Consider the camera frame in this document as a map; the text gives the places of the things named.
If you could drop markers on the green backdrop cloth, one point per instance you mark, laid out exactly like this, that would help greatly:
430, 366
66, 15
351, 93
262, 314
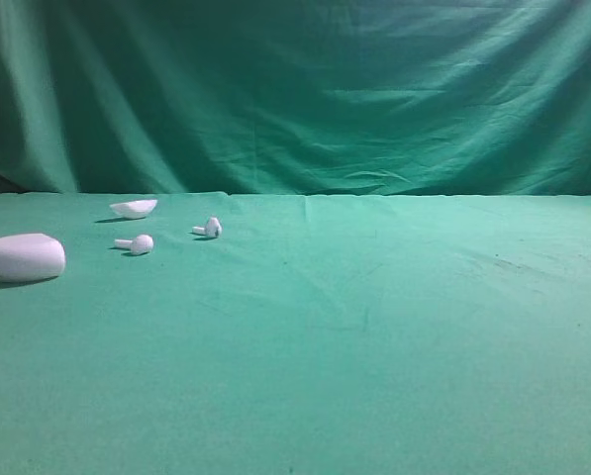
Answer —
296, 97

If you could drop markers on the white earbud case base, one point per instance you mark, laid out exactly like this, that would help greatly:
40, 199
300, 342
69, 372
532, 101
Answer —
30, 258

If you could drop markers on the white earbud case lid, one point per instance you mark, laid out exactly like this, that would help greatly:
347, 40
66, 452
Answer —
133, 210

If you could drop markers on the green table cloth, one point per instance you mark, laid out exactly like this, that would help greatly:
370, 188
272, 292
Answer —
315, 335

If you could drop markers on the white bluetooth earbud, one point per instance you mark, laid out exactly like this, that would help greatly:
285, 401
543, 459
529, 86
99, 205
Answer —
212, 228

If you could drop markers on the white earbud near case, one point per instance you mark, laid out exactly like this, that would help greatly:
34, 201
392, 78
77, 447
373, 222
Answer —
139, 245

